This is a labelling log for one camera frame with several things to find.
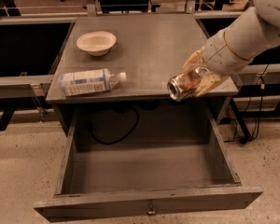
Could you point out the orange soda can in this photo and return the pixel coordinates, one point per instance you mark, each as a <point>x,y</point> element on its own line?
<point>185,84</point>

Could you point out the clear plastic water bottle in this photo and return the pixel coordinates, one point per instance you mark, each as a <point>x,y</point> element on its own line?
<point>89,82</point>

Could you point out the grey wooden cabinet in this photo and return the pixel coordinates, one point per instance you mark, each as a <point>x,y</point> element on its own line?
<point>149,49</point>

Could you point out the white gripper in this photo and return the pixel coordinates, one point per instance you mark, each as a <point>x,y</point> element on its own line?
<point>220,57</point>

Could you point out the open grey top drawer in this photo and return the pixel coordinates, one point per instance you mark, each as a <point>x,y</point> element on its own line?
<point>174,158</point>

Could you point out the white paper bowl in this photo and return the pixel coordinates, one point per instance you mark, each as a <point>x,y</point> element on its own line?
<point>96,43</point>

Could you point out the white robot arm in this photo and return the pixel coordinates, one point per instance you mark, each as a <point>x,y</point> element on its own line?
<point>231,49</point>

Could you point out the metal drawer knob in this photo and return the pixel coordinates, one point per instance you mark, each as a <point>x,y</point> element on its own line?
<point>151,211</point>

